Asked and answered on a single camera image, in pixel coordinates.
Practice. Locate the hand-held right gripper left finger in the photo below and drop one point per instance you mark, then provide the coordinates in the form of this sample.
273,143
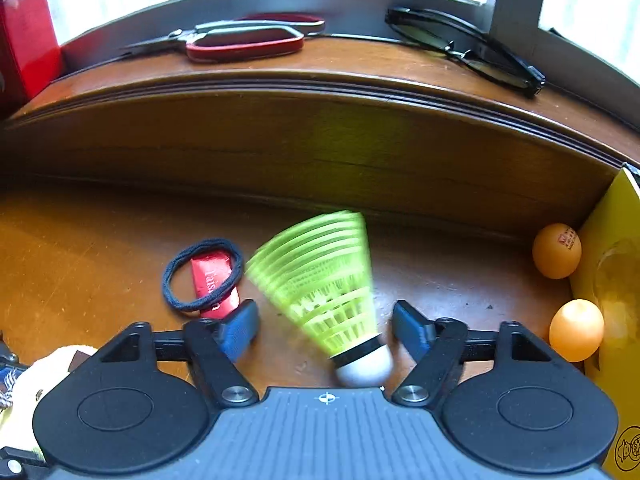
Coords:
240,330

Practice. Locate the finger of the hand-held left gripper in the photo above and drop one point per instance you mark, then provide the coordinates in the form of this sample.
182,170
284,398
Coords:
10,372
17,465

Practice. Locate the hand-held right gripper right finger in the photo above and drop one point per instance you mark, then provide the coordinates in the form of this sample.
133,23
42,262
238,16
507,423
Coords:
410,330

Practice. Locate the green plastic shuttlecock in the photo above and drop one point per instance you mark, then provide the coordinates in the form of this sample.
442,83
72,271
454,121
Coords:
325,280

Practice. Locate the yellow plush toy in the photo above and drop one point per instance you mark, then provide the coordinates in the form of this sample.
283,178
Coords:
45,370

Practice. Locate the wooden windowsill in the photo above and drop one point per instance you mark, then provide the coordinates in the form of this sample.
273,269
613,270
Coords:
300,85

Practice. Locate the black glasses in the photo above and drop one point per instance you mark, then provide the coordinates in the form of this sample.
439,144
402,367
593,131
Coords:
435,32

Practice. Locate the yellow cardboard box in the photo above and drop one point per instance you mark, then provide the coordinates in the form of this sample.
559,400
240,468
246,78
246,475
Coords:
615,230

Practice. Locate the red packet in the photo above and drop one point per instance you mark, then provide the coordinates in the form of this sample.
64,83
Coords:
210,285

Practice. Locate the orange ping pong ball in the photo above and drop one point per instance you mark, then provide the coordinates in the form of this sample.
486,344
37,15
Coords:
552,255
575,330

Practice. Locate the grey window frame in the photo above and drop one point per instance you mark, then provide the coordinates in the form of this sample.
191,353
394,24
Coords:
250,2

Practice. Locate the red box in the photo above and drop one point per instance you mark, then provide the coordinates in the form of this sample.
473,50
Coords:
30,35

